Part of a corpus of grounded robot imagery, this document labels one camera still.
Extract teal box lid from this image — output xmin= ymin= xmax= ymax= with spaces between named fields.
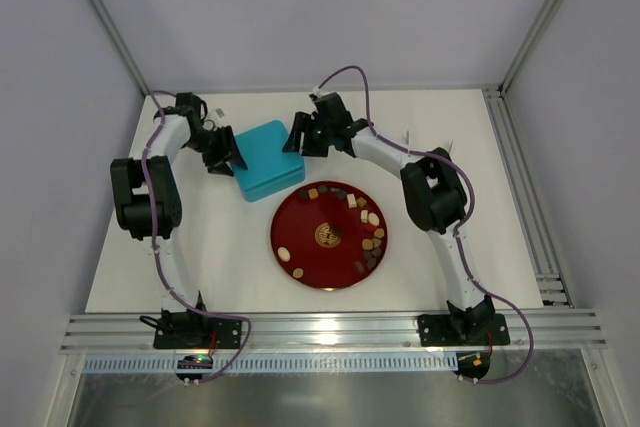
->
xmin=235 ymin=120 xmax=304 ymax=167

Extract metal tongs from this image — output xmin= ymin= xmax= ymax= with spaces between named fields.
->
xmin=404 ymin=130 xmax=454 ymax=153

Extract teal chocolate box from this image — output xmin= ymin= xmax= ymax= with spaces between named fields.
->
xmin=234 ymin=160 xmax=306 ymax=202

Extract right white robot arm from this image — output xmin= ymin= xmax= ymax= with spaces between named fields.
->
xmin=282 ymin=93 xmax=505 ymax=347

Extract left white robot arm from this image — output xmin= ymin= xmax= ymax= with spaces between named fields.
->
xmin=110 ymin=92 xmax=250 ymax=350

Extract cream rectangular chocolate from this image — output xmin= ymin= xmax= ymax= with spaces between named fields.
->
xmin=346 ymin=193 xmax=358 ymax=208

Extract white oval chocolate right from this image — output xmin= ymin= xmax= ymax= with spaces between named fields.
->
xmin=368 ymin=212 xmax=380 ymax=226

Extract white oval chocolate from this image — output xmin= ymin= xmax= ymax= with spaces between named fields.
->
xmin=277 ymin=247 xmax=291 ymax=262
xmin=368 ymin=212 xmax=380 ymax=226

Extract brown striped chocolate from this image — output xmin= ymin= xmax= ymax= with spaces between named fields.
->
xmin=354 ymin=261 xmax=365 ymax=275

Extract round red lacquer tray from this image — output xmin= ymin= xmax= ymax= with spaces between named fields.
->
xmin=270 ymin=180 xmax=389 ymax=291

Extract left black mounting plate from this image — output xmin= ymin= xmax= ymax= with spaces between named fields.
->
xmin=153 ymin=313 xmax=242 ymax=350

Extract black mounting plate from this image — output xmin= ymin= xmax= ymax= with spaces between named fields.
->
xmin=153 ymin=313 xmax=242 ymax=350
xmin=417 ymin=314 xmax=511 ymax=347

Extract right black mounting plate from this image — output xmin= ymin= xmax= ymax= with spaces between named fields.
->
xmin=417 ymin=314 xmax=511 ymax=347

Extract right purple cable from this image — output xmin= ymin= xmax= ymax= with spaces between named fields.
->
xmin=312 ymin=65 xmax=535 ymax=387

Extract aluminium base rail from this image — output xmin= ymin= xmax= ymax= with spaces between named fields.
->
xmin=61 ymin=308 xmax=606 ymax=353

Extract white slotted cable duct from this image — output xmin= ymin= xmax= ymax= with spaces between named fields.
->
xmin=82 ymin=351 xmax=458 ymax=375

